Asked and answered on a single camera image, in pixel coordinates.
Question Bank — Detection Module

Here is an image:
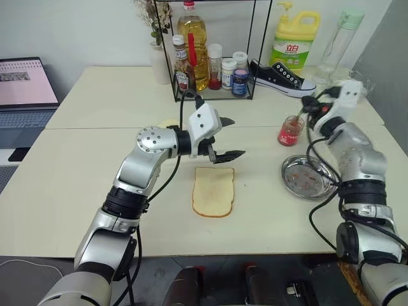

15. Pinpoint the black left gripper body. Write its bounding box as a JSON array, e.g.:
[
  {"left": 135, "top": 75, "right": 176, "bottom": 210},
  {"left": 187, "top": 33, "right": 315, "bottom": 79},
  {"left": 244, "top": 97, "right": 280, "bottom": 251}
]
[{"left": 196, "top": 110, "right": 226, "bottom": 158}]

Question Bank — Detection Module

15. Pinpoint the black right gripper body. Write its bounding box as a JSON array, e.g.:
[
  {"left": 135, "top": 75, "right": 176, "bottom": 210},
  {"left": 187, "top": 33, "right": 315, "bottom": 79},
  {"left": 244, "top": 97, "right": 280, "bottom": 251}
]
[{"left": 309, "top": 96, "right": 335, "bottom": 119}]

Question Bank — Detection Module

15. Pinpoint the small jam spoon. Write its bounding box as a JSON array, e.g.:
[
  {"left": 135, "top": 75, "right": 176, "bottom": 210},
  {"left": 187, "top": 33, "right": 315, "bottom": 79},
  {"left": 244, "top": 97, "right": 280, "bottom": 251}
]
[{"left": 294, "top": 106, "right": 307, "bottom": 129}]

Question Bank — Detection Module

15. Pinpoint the glass jar of red jam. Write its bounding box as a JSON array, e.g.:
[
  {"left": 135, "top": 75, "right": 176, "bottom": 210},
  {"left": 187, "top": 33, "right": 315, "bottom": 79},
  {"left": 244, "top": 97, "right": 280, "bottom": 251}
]
[{"left": 277, "top": 115, "right": 306, "bottom": 148}]

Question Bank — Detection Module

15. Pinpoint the white bread slice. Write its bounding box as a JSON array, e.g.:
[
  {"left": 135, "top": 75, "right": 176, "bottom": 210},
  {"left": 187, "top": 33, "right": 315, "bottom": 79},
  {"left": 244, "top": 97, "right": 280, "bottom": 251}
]
[{"left": 191, "top": 166, "right": 237, "bottom": 219}]

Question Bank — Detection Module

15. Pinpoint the black and white sneaker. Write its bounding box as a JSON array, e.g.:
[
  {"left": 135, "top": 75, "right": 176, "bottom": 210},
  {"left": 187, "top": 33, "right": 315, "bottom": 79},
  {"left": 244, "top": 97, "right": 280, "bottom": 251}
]
[{"left": 249, "top": 58, "right": 317, "bottom": 98}]

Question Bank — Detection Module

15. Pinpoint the blue jar with pink lid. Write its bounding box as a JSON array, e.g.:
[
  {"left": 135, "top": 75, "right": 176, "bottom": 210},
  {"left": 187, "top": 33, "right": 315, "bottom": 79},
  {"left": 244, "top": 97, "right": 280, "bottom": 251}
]
[{"left": 231, "top": 68, "right": 250, "bottom": 98}]

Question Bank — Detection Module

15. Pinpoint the small white jar blue label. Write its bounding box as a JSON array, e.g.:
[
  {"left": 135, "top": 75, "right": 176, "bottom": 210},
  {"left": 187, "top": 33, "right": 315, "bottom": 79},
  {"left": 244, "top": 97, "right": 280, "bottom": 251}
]
[{"left": 221, "top": 57, "right": 238, "bottom": 91}]

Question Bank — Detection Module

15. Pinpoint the clear plastic bag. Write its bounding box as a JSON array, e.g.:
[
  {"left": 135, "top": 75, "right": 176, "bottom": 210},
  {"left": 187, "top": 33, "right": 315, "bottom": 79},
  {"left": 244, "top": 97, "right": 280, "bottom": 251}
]
[{"left": 348, "top": 69, "right": 379, "bottom": 97}]

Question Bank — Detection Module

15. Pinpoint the spice bottle with red contents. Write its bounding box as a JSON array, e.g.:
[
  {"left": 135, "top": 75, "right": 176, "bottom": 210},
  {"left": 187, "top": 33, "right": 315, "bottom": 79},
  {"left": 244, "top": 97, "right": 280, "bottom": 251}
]
[{"left": 207, "top": 43, "right": 223, "bottom": 91}]

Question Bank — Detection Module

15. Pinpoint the yellow dish soap bottle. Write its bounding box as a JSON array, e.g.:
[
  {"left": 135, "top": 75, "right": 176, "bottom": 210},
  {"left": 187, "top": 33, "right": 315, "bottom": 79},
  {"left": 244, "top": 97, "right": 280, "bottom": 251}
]
[{"left": 268, "top": 1, "right": 321, "bottom": 76}]

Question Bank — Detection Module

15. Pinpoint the clear bottle with green lid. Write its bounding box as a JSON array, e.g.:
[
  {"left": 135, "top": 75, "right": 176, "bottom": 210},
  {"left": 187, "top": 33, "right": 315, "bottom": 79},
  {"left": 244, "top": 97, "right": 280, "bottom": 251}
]
[{"left": 315, "top": 10, "right": 365, "bottom": 85}]

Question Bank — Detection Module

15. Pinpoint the white lidded jar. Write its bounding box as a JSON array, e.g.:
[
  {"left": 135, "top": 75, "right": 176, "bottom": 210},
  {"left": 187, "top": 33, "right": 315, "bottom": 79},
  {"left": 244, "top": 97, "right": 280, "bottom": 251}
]
[{"left": 232, "top": 51, "right": 250, "bottom": 70}]

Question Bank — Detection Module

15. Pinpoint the dark ketchup bottle white cap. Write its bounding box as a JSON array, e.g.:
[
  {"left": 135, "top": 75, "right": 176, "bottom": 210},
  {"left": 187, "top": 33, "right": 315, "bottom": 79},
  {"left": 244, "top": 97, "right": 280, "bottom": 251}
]
[{"left": 171, "top": 34, "right": 197, "bottom": 96}]

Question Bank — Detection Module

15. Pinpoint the round metal plate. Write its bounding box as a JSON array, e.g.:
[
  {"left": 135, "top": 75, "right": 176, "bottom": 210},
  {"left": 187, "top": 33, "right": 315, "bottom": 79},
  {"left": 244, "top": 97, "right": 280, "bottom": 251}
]
[{"left": 280, "top": 154, "right": 340, "bottom": 200}]

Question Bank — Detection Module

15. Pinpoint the white vase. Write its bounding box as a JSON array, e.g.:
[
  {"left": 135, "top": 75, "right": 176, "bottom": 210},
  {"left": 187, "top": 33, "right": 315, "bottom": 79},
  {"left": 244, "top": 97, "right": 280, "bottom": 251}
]
[{"left": 149, "top": 42, "right": 171, "bottom": 85}]

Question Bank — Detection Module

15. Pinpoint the large cooking oil bottle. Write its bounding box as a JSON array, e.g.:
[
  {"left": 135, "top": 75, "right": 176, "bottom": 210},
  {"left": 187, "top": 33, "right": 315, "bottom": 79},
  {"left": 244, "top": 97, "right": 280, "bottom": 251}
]
[{"left": 176, "top": 0, "right": 210, "bottom": 92}]

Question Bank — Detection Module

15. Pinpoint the dried flower bunch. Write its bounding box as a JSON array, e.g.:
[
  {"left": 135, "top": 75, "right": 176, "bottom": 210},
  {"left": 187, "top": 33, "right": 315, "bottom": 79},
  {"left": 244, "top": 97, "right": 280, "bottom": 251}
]
[{"left": 133, "top": 0, "right": 173, "bottom": 47}]

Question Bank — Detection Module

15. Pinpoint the dark rounded shape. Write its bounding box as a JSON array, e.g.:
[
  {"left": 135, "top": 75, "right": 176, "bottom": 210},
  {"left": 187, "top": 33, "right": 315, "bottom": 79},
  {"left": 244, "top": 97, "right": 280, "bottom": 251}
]
[
  {"left": 164, "top": 266, "right": 205, "bottom": 306},
  {"left": 243, "top": 261, "right": 285, "bottom": 306}
]

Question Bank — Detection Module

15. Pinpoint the black box with white square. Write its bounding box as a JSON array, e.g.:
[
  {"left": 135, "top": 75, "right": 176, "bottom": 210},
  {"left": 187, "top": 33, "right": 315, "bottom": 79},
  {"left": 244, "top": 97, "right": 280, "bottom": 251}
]
[{"left": 286, "top": 278, "right": 320, "bottom": 306}]

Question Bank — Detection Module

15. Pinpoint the black flat object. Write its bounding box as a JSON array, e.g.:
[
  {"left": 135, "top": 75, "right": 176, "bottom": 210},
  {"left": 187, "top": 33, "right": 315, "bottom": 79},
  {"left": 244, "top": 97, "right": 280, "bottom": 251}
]
[{"left": 7, "top": 147, "right": 32, "bottom": 163}]

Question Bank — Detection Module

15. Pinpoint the grey laptop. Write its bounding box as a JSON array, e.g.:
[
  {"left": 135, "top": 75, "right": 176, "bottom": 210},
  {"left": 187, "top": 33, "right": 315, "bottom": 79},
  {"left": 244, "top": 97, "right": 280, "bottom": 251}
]
[{"left": 0, "top": 57, "right": 62, "bottom": 150}]

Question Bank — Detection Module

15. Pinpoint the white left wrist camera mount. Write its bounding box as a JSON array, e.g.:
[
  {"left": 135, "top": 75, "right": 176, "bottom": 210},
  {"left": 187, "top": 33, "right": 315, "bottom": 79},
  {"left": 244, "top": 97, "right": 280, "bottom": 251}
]
[{"left": 187, "top": 102, "right": 224, "bottom": 159}]

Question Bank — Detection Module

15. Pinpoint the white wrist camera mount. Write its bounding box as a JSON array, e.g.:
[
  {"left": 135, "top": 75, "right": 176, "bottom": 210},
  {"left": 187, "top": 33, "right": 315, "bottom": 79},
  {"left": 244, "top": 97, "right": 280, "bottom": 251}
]
[
  {"left": 187, "top": 102, "right": 224, "bottom": 159},
  {"left": 314, "top": 79, "right": 365, "bottom": 128}
]

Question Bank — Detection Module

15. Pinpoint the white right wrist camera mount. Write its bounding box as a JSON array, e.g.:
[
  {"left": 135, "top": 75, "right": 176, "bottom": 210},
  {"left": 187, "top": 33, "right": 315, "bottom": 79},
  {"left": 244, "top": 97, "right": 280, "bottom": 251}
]
[{"left": 314, "top": 79, "right": 365, "bottom": 128}]

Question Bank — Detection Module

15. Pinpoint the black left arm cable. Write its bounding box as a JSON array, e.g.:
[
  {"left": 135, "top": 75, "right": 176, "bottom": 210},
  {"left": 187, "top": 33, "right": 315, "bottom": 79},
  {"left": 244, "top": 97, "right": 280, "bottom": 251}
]
[{"left": 119, "top": 89, "right": 205, "bottom": 306}]

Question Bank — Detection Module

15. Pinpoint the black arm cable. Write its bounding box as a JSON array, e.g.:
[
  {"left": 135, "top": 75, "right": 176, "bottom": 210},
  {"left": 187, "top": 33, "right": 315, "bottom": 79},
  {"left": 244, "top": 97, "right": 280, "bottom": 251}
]
[
  {"left": 119, "top": 89, "right": 205, "bottom": 306},
  {"left": 302, "top": 85, "right": 408, "bottom": 252}
]

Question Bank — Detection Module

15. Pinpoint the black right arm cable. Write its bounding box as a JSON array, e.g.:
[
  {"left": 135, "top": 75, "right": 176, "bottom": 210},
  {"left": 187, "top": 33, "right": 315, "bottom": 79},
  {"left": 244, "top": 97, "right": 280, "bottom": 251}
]
[{"left": 302, "top": 85, "right": 408, "bottom": 252}]

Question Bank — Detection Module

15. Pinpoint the black wire frame rack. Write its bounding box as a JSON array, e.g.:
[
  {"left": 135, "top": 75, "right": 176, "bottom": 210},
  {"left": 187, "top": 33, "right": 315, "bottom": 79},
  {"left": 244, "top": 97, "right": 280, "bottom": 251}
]
[{"left": 152, "top": 0, "right": 273, "bottom": 103}]

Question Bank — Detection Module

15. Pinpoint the thin white cable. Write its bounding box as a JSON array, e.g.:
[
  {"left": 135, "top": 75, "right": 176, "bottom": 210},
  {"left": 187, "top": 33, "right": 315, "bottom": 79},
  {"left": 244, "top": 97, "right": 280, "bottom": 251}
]
[{"left": 0, "top": 254, "right": 64, "bottom": 279}]

